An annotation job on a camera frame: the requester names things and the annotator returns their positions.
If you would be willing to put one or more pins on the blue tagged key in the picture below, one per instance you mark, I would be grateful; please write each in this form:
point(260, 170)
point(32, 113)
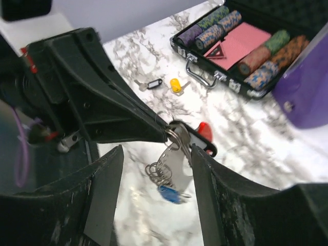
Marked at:
point(172, 195)

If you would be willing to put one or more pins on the purple metronome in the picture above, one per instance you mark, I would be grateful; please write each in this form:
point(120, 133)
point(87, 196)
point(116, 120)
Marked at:
point(302, 90)

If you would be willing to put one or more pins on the key with yellow tag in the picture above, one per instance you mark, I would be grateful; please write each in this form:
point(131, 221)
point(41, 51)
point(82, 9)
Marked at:
point(177, 88)

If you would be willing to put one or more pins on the key with black tag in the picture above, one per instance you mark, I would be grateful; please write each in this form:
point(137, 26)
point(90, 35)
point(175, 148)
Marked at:
point(201, 136)
point(150, 85)

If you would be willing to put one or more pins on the metal key organizer red handle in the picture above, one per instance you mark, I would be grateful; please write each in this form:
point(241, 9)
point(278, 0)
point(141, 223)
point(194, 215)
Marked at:
point(172, 168)

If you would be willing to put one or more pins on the pink playing card deck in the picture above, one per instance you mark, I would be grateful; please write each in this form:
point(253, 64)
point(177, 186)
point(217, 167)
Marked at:
point(239, 42)

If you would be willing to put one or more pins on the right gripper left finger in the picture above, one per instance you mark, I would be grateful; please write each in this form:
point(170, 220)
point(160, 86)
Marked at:
point(76, 210)

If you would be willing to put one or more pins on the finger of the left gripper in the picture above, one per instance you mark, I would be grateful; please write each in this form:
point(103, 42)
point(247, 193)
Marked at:
point(105, 107)

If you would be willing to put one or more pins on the triangular mirror dealer card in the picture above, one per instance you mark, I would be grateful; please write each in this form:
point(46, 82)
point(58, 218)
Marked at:
point(216, 52)

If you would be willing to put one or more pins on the black poker chip case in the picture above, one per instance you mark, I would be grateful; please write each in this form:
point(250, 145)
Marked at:
point(292, 25)

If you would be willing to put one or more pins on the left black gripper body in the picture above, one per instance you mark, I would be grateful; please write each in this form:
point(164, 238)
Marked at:
point(63, 67)

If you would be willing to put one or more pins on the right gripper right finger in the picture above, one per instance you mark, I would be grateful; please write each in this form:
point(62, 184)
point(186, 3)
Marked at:
point(234, 210)

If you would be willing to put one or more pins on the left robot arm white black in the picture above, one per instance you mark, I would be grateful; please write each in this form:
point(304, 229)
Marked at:
point(22, 23)

